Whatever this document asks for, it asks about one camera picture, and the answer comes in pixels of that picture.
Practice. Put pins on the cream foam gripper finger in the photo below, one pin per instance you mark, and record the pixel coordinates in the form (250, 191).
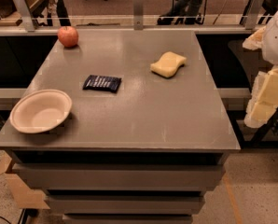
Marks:
(264, 102)
(254, 41)

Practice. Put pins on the dark blue rxbar wrapper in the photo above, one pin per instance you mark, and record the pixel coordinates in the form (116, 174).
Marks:
(102, 83)

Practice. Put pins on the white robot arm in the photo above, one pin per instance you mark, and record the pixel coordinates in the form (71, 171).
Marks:
(270, 41)

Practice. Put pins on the red apple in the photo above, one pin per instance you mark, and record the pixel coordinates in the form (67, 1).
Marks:
(68, 36)

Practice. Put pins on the black office chair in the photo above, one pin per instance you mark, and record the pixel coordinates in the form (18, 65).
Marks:
(190, 16)

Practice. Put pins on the yellow sponge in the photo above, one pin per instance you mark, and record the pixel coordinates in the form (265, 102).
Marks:
(168, 64)

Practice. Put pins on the grey drawer cabinet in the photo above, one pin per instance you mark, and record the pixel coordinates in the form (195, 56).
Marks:
(143, 155)

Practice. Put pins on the white paper bowl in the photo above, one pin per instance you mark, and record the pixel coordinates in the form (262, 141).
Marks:
(40, 111)

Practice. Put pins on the cardboard piece on floor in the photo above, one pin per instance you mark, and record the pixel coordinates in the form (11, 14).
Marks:
(24, 197)

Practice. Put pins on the metal glass barrier rail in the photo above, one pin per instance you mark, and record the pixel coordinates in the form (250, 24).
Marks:
(138, 14)

